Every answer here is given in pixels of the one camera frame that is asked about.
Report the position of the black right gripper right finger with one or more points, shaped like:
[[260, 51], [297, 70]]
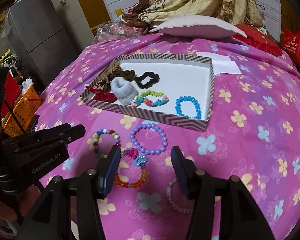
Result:
[[196, 185]]

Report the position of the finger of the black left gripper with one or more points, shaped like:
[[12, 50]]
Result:
[[57, 151], [45, 137]]

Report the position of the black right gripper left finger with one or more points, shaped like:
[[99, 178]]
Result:
[[94, 185]]

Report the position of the red satin bow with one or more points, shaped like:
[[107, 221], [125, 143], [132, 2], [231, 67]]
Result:
[[101, 95]]

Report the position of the gold organza bow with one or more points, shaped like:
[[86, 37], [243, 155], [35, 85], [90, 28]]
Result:
[[112, 71]]

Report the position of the light blue fluffy scrunchie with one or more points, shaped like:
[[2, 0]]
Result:
[[123, 90]]

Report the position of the brown scrunchie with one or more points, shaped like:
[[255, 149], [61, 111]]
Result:
[[128, 75]]

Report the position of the black scrunchie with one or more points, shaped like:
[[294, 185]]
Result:
[[146, 80]]

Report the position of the person's left hand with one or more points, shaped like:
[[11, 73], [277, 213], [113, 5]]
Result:
[[24, 203]]

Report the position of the orange plastic basket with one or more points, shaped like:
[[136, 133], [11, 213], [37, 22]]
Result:
[[23, 111]]

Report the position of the leopard print bow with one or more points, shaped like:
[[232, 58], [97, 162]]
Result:
[[102, 84]]

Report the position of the pink floral bedsheet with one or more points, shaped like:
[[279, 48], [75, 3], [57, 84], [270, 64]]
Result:
[[253, 133]]

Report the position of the grey refrigerator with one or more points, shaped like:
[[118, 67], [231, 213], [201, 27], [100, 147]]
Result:
[[39, 39]]

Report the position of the striped white tray box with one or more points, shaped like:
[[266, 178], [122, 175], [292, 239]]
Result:
[[187, 81]]

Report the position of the clear plastic bag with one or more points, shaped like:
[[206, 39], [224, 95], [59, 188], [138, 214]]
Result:
[[111, 31]]

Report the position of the white paper sheet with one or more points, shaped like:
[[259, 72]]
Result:
[[221, 64]]

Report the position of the red fringed cushion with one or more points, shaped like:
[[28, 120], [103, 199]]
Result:
[[257, 39]]

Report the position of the white pink pillow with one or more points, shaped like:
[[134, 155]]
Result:
[[198, 26]]

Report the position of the red shopping bag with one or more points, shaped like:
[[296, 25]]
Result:
[[291, 44]]

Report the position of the beige floral quilt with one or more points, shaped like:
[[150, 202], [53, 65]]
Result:
[[153, 12]]

